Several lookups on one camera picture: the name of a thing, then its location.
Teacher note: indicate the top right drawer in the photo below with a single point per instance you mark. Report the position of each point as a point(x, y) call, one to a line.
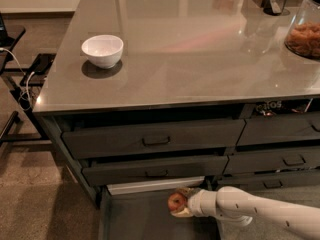
point(281, 128)

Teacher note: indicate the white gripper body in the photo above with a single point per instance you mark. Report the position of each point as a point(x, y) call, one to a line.
point(196, 204)

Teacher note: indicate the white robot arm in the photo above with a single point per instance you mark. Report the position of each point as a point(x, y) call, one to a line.
point(238, 207)

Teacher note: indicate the open bottom left drawer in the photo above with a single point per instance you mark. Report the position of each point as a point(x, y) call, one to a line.
point(139, 211)

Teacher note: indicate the black side stand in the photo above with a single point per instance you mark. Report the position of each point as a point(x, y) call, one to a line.
point(20, 82)

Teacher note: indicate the glass jar with snacks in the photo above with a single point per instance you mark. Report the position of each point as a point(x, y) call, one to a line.
point(303, 37)

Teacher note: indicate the black phone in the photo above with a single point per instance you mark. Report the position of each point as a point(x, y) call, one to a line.
point(42, 63)

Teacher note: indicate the red apple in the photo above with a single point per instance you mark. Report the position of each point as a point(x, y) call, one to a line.
point(176, 202)

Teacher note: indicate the top left drawer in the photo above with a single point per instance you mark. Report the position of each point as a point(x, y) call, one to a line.
point(152, 138)

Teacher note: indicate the bottom right drawer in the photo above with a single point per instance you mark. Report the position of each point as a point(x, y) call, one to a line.
point(273, 180)

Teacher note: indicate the white ceramic bowl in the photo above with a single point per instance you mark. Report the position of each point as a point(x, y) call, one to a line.
point(103, 51)

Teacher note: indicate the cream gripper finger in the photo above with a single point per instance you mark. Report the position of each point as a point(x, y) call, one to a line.
point(188, 192)
point(185, 213)

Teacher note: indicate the middle left drawer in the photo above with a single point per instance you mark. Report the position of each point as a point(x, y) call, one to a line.
point(154, 169)

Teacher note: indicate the middle right drawer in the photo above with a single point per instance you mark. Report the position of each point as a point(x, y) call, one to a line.
point(272, 160)

